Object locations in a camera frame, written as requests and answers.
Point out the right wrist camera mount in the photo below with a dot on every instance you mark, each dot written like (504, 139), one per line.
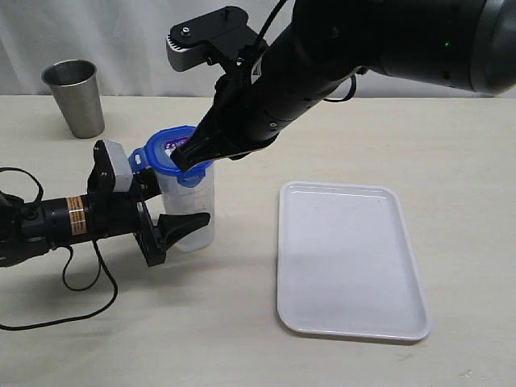
(220, 37)

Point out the white rectangular tray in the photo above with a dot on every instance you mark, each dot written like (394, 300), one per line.
(346, 266)

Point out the stainless steel cup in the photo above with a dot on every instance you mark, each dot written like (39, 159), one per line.
(74, 86)

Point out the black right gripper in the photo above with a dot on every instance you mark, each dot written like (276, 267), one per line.
(247, 116)

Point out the clear plastic tall container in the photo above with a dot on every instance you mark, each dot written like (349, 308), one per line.
(189, 195)

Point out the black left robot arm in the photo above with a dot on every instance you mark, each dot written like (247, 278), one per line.
(31, 229)

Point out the white backdrop curtain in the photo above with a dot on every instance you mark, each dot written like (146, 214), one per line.
(126, 40)

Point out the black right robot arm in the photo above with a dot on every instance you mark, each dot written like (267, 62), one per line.
(467, 45)

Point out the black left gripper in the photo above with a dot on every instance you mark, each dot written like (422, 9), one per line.
(114, 214)

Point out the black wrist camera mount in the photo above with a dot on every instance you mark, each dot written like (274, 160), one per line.
(111, 172)

